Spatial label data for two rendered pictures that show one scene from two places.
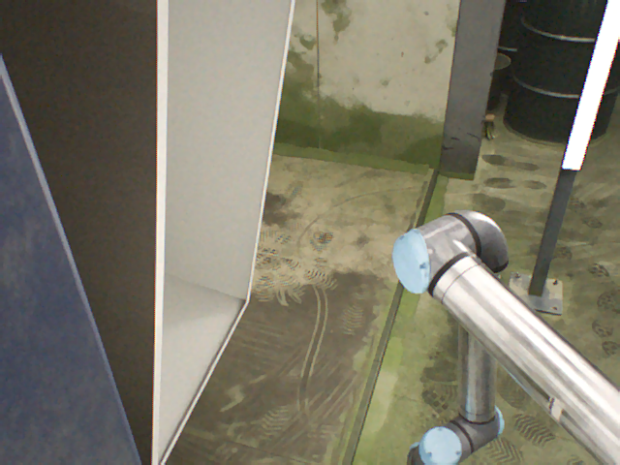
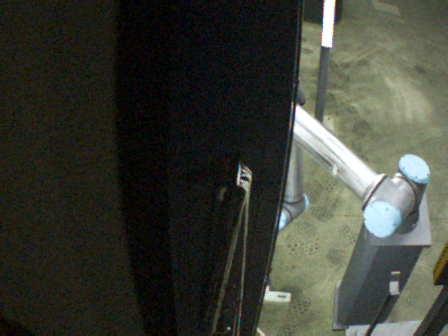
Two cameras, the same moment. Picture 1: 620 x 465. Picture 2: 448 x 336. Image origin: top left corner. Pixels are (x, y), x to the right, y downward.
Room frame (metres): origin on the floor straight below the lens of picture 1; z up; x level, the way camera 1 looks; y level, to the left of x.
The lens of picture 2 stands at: (-0.77, 0.41, 2.30)
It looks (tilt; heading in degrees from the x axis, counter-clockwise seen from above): 43 degrees down; 343
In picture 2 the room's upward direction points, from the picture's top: 4 degrees clockwise
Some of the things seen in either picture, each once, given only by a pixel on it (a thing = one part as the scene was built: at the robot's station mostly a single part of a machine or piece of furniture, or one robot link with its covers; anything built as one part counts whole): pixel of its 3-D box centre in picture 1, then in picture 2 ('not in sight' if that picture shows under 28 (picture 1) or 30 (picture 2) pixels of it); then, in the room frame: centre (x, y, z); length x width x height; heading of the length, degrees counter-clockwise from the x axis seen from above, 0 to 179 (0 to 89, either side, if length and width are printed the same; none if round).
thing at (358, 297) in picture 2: not in sight; (380, 266); (0.51, -0.71, 0.32); 0.31 x 0.31 x 0.64; 70
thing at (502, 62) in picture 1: (481, 82); not in sight; (3.53, -1.10, 0.14); 0.31 x 0.29 x 0.28; 160
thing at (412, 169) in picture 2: not in sight; (410, 182); (0.51, -0.71, 0.83); 0.17 x 0.15 x 0.18; 122
